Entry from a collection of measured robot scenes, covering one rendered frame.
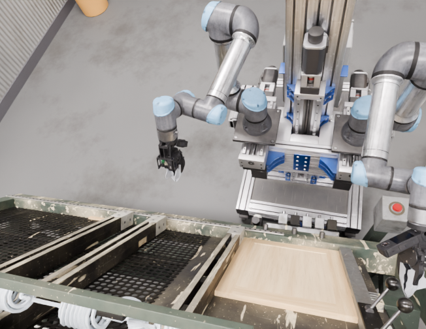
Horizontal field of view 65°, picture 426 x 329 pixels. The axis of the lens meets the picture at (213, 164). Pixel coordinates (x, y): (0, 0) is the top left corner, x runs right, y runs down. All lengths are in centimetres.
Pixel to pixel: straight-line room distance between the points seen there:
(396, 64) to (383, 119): 18
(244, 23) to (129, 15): 342
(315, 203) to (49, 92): 309
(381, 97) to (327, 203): 141
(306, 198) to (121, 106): 209
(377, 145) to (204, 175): 194
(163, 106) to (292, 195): 154
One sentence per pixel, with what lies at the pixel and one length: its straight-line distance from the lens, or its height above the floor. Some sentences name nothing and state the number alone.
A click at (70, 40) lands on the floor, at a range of 474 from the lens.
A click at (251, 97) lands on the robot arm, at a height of 127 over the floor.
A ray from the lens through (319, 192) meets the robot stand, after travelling 251.
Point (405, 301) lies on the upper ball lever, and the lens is 100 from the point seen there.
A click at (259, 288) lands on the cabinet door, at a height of 129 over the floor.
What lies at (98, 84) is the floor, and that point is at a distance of 396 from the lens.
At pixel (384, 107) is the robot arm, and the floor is 160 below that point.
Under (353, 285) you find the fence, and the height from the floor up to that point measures 123.
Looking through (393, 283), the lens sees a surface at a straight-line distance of 110.
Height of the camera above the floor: 249
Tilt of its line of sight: 59 degrees down
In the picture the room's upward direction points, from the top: 21 degrees counter-clockwise
